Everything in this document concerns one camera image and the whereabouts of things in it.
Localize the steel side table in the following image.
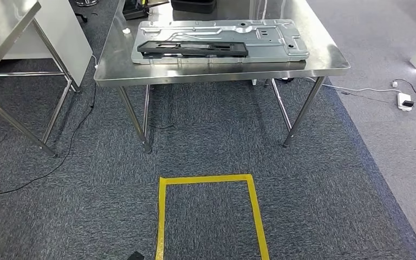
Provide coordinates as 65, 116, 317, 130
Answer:
0, 0, 81, 158

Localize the black plastic panel part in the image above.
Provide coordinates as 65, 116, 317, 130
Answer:
137, 40, 249, 58

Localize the black zip case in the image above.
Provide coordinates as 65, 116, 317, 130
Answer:
170, 0, 217, 14

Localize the stamped sheet metal plate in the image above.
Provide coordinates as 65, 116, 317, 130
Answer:
131, 18, 310, 66

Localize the white cabinet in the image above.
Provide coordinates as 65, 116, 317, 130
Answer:
1, 0, 93, 88

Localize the stainless steel workbench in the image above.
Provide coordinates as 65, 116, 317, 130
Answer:
94, 0, 351, 153

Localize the white power strip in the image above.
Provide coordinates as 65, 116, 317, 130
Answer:
397, 92, 413, 112

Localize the white power cable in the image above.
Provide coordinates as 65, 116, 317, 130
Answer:
303, 77, 402, 93

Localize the black device with antennas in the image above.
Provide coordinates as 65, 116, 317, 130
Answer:
122, 0, 170, 21

